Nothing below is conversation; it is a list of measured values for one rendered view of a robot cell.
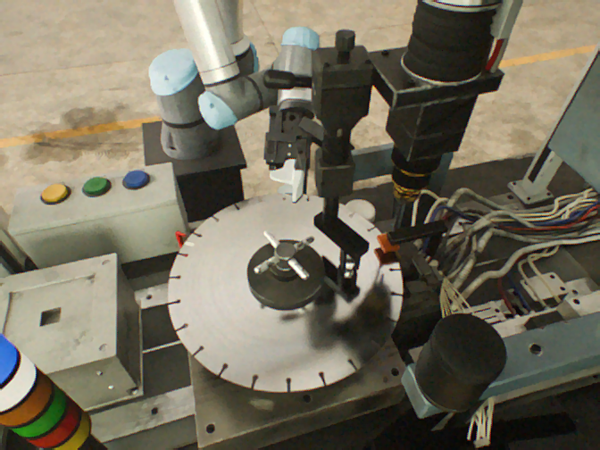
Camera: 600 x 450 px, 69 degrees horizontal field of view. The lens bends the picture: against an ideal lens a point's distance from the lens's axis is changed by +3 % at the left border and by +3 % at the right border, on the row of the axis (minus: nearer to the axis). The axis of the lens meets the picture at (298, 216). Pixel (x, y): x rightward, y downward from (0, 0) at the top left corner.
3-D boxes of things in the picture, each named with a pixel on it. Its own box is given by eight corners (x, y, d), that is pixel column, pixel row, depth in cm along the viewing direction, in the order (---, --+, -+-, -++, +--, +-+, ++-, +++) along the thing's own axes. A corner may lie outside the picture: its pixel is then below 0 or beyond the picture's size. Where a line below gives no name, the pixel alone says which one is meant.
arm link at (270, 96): (234, 88, 93) (251, 65, 83) (275, 71, 98) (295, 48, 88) (252, 120, 94) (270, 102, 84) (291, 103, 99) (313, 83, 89)
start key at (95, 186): (87, 200, 79) (83, 193, 78) (87, 186, 82) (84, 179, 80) (110, 196, 80) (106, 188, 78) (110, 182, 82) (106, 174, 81)
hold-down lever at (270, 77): (274, 120, 44) (273, 96, 42) (262, 90, 48) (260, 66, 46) (346, 109, 45) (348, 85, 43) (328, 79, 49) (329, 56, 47)
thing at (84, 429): (41, 464, 43) (27, 455, 41) (46, 417, 46) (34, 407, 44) (90, 448, 44) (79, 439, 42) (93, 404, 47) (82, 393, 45)
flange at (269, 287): (278, 232, 66) (277, 221, 64) (338, 264, 61) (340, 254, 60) (230, 281, 59) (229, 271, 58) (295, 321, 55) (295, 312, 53)
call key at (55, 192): (45, 208, 78) (39, 200, 76) (47, 193, 80) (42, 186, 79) (69, 204, 79) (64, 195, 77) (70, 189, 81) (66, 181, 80)
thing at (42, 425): (9, 445, 38) (-9, 435, 36) (18, 395, 41) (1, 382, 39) (65, 429, 39) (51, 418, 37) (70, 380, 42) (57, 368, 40)
